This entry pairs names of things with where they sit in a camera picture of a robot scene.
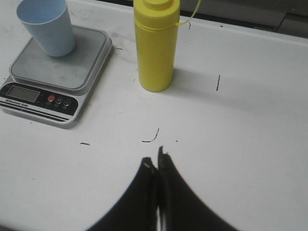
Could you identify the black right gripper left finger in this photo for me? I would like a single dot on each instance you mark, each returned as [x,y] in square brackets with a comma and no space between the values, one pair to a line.
[136,210]

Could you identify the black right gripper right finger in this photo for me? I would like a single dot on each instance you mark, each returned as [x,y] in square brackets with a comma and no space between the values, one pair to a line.
[180,209]

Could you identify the yellow squeeze bottle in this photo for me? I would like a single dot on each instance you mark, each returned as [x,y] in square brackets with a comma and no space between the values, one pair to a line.
[156,25]

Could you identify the light blue plastic cup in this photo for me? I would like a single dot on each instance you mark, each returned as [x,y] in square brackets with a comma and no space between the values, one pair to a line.
[49,24]

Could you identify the silver digital kitchen scale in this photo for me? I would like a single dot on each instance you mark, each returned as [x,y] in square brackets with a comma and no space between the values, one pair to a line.
[54,90]

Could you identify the grey stone counter ledge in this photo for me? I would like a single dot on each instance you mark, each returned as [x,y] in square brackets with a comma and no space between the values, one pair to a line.
[288,17]

